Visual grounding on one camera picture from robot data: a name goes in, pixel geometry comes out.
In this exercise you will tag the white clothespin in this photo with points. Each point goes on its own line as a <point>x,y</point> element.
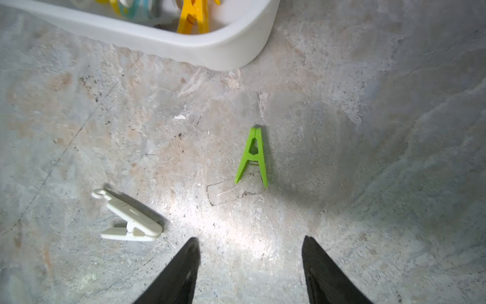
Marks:
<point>139,226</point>

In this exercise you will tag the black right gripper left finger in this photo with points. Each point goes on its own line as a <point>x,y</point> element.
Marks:
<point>177,282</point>

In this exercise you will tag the yellow clothespin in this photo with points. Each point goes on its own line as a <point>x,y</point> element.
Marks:
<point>194,12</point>
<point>114,4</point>

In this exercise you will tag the teal clothespin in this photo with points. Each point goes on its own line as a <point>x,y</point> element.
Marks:
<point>129,9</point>

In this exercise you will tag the white plastic storage box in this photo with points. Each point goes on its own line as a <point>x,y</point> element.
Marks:
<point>230,47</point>

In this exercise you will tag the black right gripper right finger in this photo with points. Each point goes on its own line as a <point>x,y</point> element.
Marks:
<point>325,281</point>

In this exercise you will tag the green clothespin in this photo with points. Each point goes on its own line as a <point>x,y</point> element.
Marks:
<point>253,152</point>

